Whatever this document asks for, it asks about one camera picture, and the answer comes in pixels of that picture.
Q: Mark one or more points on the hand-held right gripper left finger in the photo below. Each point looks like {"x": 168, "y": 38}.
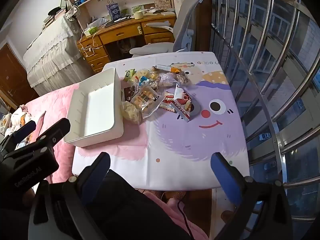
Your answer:
{"x": 96, "y": 175}

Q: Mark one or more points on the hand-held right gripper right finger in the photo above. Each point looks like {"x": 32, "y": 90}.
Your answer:
{"x": 223, "y": 177}

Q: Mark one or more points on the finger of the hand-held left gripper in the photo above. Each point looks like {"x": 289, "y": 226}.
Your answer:
{"x": 23, "y": 130}
{"x": 53, "y": 132}

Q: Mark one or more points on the white plastic storage box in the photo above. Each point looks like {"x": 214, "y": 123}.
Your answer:
{"x": 100, "y": 110}

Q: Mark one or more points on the puffed rice packet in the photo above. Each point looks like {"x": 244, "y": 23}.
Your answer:
{"x": 130, "y": 112}

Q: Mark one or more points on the brown star-print packet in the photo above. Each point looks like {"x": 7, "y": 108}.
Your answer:
{"x": 128, "y": 92}

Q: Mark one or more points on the red and white packet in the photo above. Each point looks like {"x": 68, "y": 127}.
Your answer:
{"x": 182, "y": 102}

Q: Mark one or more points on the clear nut packet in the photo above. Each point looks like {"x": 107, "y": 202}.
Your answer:
{"x": 182, "y": 78}

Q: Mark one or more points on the pile of assorted snacks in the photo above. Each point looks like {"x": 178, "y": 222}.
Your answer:
{"x": 150, "y": 77}

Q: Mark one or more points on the cartoon printed bedding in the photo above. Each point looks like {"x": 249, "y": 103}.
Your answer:
{"x": 15, "y": 122}

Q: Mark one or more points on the pink blanket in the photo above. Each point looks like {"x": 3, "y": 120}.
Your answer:
{"x": 52, "y": 107}

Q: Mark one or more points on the cartoon printed tablecloth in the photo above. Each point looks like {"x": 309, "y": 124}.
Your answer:
{"x": 175, "y": 150}

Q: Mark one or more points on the brown wooden door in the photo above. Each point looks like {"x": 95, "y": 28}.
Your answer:
{"x": 12, "y": 75}

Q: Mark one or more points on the person's pink garment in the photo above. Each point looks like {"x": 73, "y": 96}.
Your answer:
{"x": 162, "y": 205}

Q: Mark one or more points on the white lace cover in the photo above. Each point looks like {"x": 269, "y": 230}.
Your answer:
{"x": 52, "y": 42}

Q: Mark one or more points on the green tissue box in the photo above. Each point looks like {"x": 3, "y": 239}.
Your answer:
{"x": 90, "y": 30}

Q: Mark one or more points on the white plastic bag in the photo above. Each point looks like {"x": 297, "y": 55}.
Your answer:
{"x": 97, "y": 22}

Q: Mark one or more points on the wooden desk with drawers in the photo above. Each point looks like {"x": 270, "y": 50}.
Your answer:
{"x": 117, "y": 32}

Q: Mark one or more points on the floral cloth bag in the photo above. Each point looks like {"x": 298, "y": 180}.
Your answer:
{"x": 72, "y": 12}

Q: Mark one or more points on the metal window grille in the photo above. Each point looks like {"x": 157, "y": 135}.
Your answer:
{"x": 275, "y": 55}

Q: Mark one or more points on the blue gift bag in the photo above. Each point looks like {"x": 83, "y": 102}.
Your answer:
{"x": 113, "y": 10}

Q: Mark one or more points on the grey office chair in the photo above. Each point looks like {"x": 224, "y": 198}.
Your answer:
{"x": 186, "y": 17}

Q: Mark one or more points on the cardboard box on desk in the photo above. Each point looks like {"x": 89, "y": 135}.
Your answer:
{"x": 163, "y": 2}

